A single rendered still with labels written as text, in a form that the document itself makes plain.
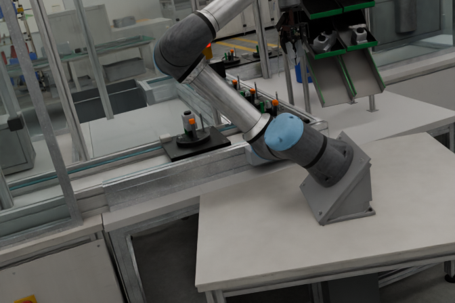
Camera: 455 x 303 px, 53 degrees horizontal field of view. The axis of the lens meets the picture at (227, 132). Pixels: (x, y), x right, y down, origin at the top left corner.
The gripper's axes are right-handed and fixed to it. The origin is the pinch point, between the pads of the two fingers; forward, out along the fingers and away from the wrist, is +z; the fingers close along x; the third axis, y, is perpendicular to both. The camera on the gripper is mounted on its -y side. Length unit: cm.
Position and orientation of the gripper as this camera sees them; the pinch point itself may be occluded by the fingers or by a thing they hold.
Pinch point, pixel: (294, 61)
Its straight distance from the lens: 169.1
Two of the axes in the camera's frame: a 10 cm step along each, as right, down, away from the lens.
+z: 1.8, 9.3, 3.4
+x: 9.3, -2.7, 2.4
